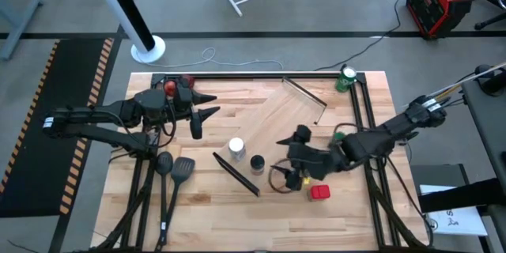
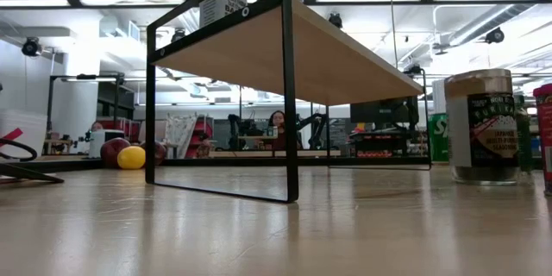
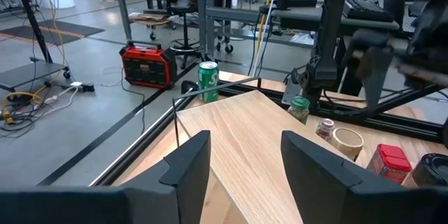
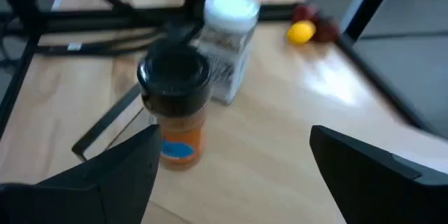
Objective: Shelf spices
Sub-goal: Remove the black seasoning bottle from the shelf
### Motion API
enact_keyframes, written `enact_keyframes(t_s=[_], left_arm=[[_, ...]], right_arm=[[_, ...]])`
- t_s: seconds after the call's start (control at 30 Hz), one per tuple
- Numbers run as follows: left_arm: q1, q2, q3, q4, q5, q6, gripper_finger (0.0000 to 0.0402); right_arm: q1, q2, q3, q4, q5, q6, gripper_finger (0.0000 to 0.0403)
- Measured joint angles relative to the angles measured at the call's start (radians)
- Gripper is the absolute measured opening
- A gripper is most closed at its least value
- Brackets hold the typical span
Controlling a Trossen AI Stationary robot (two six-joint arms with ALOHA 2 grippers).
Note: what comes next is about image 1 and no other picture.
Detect black spoon spatula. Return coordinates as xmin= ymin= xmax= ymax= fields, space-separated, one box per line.
xmin=155 ymin=151 xmax=174 ymax=247

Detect white paper bag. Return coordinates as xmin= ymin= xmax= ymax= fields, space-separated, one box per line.
xmin=419 ymin=184 xmax=489 ymax=237

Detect thin white rod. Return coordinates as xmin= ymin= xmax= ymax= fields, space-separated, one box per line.
xmin=426 ymin=62 xmax=506 ymax=98

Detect white floor cable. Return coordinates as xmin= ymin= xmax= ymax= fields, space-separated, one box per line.
xmin=144 ymin=47 xmax=285 ymax=71

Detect black mat orange stripes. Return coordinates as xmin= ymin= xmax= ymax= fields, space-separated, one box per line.
xmin=0 ymin=38 xmax=116 ymax=219

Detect white black pole stand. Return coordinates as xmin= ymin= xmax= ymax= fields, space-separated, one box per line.
xmin=84 ymin=0 xmax=167 ymax=65

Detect grey desk leg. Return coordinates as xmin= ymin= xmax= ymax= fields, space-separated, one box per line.
xmin=0 ymin=0 xmax=43 ymax=62

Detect black bar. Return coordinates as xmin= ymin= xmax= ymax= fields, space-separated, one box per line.
xmin=417 ymin=177 xmax=506 ymax=213

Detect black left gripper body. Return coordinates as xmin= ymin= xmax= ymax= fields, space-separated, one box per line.
xmin=170 ymin=85 xmax=204 ymax=140

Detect red black tool box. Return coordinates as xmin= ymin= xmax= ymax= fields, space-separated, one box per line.
xmin=406 ymin=0 xmax=473 ymax=41

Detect dark side table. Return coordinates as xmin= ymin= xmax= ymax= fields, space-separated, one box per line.
xmin=460 ymin=74 xmax=506 ymax=185

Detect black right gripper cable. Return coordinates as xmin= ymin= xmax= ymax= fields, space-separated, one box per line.
xmin=268 ymin=157 xmax=304 ymax=194

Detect black-lid orange spice jar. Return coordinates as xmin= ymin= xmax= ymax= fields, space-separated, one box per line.
xmin=249 ymin=154 xmax=266 ymax=176

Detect dark grey box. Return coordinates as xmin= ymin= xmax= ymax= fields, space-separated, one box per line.
xmin=410 ymin=163 xmax=459 ymax=187

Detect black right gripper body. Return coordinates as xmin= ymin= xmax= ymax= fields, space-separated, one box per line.
xmin=285 ymin=124 xmax=348 ymax=191

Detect green soda can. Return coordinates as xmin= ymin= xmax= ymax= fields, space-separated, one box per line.
xmin=334 ymin=66 xmax=357 ymax=93

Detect red block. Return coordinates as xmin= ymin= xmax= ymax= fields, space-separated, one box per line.
xmin=307 ymin=184 xmax=331 ymax=202

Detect black aluminium table frame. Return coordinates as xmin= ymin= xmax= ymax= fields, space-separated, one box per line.
xmin=93 ymin=70 xmax=432 ymax=253

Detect black slotted spatula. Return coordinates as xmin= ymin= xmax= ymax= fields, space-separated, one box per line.
xmin=156 ymin=157 xmax=196 ymax=250

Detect wooden shelf black metal frame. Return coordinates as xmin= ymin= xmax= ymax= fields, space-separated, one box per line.
xmin=212 ymin=76 xmax=328 ymax=198

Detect black round clamp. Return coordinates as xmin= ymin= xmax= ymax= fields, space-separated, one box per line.
xmin=474 ymin=64 xmax=506 ymax=96

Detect white-lid bagel seasoning jar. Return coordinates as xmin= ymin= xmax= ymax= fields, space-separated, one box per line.
xmin=228 ymin=137 xmax=247 ymax=162

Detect black floor cable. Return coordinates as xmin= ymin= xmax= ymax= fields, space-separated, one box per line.
xmin=314 ymin=0 xmax=414 ymax=72

